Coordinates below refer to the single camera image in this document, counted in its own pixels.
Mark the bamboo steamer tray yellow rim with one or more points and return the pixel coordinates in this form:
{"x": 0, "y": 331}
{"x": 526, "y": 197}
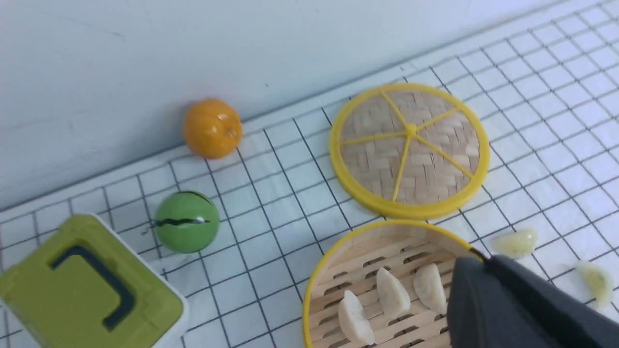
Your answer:
{"x": 400, "y": 247}

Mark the white dumpling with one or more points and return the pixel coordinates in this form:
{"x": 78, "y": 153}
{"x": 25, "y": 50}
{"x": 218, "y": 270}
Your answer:
{"x": 393, "y": 297}
{"x": 427, "y": 284}
{"x": 352, "y": 321}

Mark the greenish dumpling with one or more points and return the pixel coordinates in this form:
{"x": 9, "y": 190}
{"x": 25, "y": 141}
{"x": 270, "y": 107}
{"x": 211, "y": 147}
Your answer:
{"x": 516, "y": 245}
{"x": 599, "y": 282}

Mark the green lidded white box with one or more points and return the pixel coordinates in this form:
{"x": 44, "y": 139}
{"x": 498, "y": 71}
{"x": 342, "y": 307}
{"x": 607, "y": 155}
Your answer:
{"x": 86, "y": 288}

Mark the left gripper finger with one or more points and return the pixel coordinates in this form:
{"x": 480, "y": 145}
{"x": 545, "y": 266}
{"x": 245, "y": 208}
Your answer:
{"x": 497, "y": 303}

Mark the orange toy fruit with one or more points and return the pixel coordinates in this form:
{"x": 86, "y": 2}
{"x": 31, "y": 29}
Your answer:
{"x": 212, "y": 129}

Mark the bamboo steamer lid yellow rim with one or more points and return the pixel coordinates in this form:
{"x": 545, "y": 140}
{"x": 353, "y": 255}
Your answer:
{"x": 409, "y": 151}

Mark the green toy watermelon ball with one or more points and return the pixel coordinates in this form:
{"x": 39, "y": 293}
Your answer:
{"x": 186, "y": 221}

